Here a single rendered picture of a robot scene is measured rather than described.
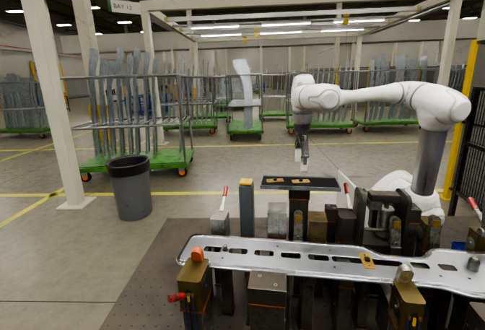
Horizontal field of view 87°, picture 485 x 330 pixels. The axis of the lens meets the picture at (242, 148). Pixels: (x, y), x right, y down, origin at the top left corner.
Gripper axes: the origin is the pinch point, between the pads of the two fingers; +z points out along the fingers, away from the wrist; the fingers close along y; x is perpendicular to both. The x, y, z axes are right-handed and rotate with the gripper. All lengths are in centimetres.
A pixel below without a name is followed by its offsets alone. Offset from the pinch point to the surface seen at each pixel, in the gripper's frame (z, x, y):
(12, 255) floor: 125, 265, 106
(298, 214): 15.0, 5.1, -20.2
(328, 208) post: 14.9, -8.9, -16.3
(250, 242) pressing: 24.9, 25.5, -24.6
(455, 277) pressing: 25, -41, -47
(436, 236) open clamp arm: 22, -48, -29
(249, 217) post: 27.7, 25.5, -0.3
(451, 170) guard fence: 83, -243, 199
